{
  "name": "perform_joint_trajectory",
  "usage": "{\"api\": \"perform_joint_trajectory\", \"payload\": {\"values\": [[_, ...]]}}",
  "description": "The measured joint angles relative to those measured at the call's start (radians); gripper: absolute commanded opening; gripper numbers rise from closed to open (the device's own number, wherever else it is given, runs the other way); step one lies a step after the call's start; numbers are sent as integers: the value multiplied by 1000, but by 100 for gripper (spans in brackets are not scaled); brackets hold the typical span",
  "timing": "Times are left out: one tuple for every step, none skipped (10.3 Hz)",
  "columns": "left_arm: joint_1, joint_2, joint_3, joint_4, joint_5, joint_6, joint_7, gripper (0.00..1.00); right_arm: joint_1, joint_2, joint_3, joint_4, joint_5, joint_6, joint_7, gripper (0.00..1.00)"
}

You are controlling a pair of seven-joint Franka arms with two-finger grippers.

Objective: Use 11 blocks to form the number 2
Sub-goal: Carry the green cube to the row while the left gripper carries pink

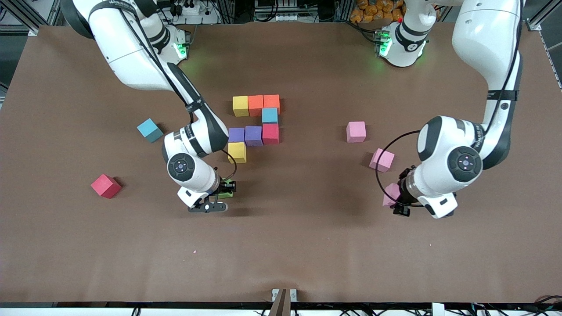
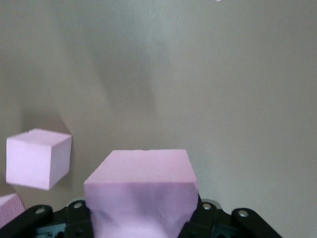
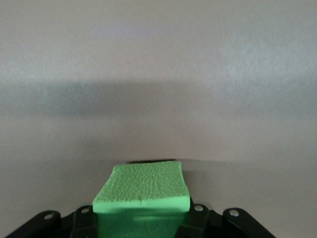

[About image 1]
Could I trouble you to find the pink foam cube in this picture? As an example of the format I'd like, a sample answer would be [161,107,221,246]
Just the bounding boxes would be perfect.
[369,148,395,173]
[346,121,367,144]
[382,183,401,208]

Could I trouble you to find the yellow foam cube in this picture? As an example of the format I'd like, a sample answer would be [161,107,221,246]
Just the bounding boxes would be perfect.
[227,142,247,164]
[232,96,250,118]

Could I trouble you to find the red foam cube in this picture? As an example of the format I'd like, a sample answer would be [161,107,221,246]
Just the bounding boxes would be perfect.
[90,174,122,199]
[262,123,280,145]

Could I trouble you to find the white power strip with plugs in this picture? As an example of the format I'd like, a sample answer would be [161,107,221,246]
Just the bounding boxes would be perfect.
[173,2,201,16]

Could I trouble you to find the bag of orange fruit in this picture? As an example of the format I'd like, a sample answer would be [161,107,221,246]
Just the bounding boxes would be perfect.
[350,0,407,23]

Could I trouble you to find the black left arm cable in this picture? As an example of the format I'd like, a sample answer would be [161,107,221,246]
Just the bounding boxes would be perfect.
[375,0,525,208]

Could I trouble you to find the metal table edge bracket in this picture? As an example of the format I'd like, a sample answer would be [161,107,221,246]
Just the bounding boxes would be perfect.
[271,288,298,303]

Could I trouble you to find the brown tapered post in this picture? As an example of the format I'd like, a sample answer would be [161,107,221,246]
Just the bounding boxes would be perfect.
[268,288,288,316]

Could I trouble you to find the aluminium frame rail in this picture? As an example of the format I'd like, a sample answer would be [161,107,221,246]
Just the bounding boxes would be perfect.
[525,0,562,90]
[18,0,66,36]

